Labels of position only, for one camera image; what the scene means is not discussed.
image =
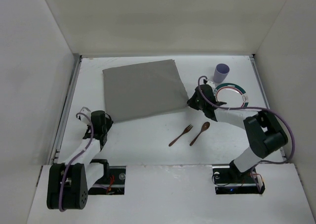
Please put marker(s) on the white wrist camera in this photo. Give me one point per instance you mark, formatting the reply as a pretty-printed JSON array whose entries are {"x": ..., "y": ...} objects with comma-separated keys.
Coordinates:
[
  {"x": 210, "y": 83},
  {"x": 84, "y": 115}
]

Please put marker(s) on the lilac plastic cup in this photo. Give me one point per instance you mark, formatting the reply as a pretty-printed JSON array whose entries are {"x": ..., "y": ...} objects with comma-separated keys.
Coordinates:
[{"x": 220, "y": 73}]

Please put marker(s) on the brown wooden fork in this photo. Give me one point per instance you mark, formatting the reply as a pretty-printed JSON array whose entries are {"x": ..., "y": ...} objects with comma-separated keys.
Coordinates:
[{"x": 185, "y": 131}]

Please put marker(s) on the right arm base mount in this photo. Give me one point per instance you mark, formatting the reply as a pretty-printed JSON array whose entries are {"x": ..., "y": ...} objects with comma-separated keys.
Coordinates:
[{"x": 225, "y": 183}]

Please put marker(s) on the brown wooden spoon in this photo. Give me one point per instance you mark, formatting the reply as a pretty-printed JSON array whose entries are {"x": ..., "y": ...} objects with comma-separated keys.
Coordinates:
[{"x": 204, "y": 127}]

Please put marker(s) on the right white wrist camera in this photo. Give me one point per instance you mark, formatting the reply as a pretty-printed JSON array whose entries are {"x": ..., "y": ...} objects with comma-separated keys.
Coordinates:
[{"x": 210, "y": 83}]

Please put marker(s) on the left aluminium table rail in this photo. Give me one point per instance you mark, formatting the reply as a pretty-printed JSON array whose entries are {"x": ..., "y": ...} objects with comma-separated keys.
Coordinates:
[{"x": 57, "y": 142}]

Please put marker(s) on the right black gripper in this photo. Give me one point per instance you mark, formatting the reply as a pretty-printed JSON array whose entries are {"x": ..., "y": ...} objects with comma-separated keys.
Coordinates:
[{"x": 193, "y": 102}]

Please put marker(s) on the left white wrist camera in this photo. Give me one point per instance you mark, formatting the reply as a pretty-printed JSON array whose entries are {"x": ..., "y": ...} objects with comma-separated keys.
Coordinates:
[{"x": 84, "y": 115}]

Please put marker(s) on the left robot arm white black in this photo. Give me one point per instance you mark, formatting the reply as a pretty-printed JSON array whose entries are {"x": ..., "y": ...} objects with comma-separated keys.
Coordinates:
[{"x": 70, "y": 181}]

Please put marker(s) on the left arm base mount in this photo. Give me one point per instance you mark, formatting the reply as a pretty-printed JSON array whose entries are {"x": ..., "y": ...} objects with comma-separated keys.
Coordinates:
[{"x": 109, "y": 182}]

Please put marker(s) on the grey cloth placemat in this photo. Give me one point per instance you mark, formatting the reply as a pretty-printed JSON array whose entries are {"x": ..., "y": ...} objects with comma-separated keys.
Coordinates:
[{"x": 142, "y": 90}]

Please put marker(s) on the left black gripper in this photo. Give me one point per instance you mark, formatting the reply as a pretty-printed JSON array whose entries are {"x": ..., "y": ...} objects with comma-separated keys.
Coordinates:
[{"x": 106, "y": 124}]

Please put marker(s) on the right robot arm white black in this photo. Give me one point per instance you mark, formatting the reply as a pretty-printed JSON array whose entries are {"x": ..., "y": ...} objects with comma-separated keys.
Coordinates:
[{"x": 264, "y": 132}]

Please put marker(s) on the white plate green rim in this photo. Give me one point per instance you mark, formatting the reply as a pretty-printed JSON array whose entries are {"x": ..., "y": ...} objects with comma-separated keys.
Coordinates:
[{"x": 232, "y": 94}]

